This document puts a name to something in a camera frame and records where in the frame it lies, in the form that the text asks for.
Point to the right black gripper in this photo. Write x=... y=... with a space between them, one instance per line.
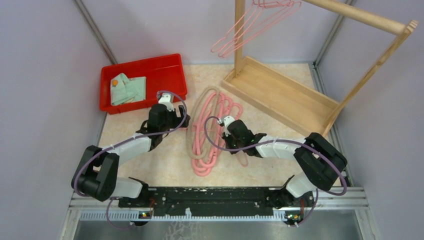
x=227 y=140

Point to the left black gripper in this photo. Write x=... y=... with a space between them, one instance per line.
x=178 y=120

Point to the thick pink hanger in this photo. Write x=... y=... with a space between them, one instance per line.
x=226 y=107
x=202 y=152
x=198 y=145

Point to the beige thick hanger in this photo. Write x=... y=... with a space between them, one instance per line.
x=204 y=106

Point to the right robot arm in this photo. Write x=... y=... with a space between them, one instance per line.
x=320 y=161

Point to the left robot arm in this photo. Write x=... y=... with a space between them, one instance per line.
x=97 y=173

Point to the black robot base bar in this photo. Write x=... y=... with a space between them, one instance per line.
x=221 y=203

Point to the red plastic bin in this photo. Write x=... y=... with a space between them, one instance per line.
x=163 y=73

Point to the wooden hanger rack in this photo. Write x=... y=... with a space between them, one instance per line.
x=292 y=103

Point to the green folded cloth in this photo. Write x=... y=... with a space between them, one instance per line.
x=125 y=90

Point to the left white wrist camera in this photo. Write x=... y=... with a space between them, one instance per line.
x=166 y=99

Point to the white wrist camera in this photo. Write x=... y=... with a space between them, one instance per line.
x=225 y=123
x=166 y=99

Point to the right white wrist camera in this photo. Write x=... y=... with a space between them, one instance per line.
x=225 y=123

